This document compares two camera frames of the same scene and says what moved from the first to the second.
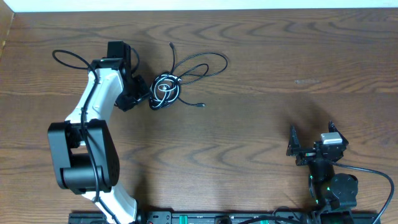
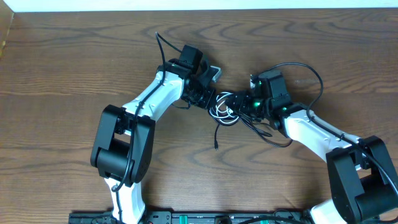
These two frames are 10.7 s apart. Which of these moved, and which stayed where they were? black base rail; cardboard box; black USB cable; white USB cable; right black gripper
Moved: white USB cable; black USB cable; right black gripper
Stayed: cardboard box; black base rail
